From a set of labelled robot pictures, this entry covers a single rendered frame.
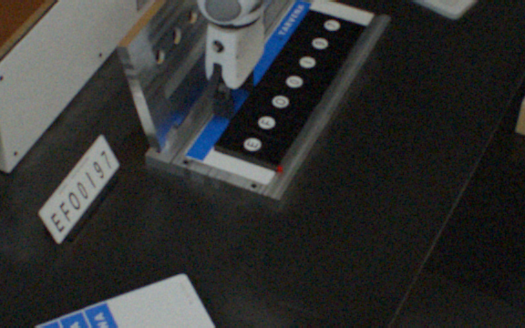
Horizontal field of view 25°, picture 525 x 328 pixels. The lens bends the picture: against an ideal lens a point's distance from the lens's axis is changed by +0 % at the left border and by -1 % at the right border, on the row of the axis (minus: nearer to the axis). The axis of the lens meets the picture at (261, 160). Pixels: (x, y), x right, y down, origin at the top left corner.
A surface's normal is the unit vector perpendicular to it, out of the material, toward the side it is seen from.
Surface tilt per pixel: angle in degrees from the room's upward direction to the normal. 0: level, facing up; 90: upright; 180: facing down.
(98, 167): 65
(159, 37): 76
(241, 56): 89
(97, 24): 90
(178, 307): 0
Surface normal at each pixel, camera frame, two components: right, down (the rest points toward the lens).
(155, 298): 0.02, -0.70
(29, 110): 0.91, 0.31
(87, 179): 0.83, -0.02
